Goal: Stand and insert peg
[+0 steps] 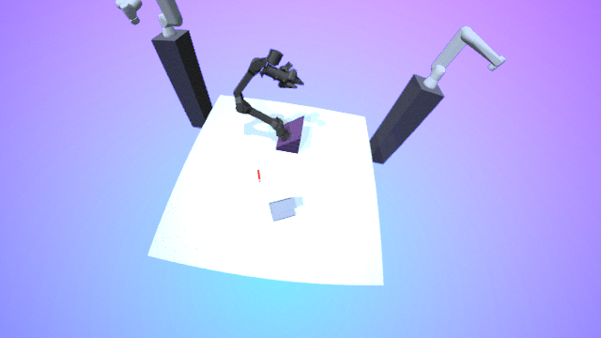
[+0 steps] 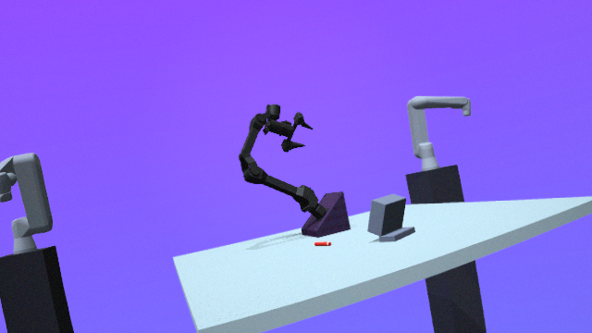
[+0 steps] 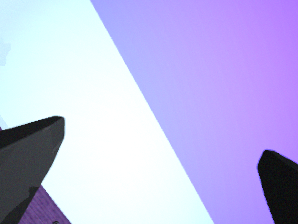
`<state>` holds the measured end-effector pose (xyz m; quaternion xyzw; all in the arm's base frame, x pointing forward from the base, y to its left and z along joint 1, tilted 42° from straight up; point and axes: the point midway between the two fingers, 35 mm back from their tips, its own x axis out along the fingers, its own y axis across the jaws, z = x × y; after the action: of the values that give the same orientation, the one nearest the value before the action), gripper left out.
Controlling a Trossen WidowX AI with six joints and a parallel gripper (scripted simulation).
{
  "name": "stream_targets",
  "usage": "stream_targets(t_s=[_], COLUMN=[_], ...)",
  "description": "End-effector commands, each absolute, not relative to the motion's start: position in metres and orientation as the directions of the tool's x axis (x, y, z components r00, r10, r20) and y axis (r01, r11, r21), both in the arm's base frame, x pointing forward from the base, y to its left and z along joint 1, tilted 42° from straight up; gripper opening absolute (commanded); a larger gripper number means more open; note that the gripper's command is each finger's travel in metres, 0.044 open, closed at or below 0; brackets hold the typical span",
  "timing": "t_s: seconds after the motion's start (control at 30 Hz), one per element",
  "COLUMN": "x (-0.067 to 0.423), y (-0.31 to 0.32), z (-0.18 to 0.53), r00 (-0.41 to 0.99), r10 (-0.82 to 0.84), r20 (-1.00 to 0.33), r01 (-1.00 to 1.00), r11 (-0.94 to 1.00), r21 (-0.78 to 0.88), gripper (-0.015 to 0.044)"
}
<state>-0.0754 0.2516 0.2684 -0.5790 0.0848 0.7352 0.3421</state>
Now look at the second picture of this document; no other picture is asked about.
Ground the light blue sloped panel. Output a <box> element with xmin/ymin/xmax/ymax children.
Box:
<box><xmin>367</xmin><ymin>194</ymin><xmax>415</xmax><ymax>243</ymax></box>

